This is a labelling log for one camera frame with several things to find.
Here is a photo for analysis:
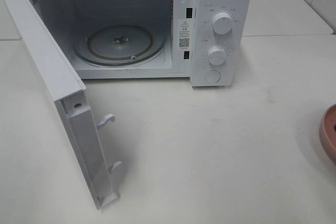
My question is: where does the pink plate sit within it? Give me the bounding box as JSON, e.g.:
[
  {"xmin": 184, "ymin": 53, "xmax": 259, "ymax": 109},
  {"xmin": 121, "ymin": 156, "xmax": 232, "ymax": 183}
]
[{"xmin": 319, "ymin": 104, "xmax": 336, "ymax": 164}]

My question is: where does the white round door button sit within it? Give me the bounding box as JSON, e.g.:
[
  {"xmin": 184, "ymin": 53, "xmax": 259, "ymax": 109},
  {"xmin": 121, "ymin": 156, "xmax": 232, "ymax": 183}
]
[{"xmin": 205, "ymin": 70, "xmax": 221, "ymax": 83}]

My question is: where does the white timer knob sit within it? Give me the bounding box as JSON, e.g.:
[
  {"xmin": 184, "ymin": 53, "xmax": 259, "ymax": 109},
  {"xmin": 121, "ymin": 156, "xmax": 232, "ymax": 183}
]
[{"xmin": 207, "ymin": 46, "xmax": 227, "ymax": 66}]

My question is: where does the white microwave door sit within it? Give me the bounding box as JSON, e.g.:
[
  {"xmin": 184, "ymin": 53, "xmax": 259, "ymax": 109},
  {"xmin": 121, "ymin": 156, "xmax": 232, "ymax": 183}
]
[{"xmin": 4, "ymin": 0, "xmax": 121, "ymax": 209}]

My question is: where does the white power knob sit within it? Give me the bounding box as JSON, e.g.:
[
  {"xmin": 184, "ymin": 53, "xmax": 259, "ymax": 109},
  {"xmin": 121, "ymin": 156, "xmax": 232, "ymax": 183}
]
[{"xmin": 211, "ymin": 10, "xmax": 233, "ymax": 35}]

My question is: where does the white microwave oven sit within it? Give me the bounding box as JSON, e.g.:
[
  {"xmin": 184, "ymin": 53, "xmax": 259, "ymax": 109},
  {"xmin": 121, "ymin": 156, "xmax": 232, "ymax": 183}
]
[{"xmin": 31, "ymin": 0, "xmax": 250, "ymax": 87}]

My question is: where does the white warning label sticker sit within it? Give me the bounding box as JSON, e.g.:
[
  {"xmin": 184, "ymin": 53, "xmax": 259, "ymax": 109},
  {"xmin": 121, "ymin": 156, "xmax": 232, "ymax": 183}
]
[{"xmin": 177, "ymin": 19, "xmax": 192, "ymax": 49}]

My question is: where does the glass turntable plate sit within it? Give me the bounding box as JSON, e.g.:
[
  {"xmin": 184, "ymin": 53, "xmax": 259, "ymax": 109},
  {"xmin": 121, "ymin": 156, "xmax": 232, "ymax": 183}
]
[{"xmin": 73, "ymin": 25, "xmax": 166, "ymax": 67}]

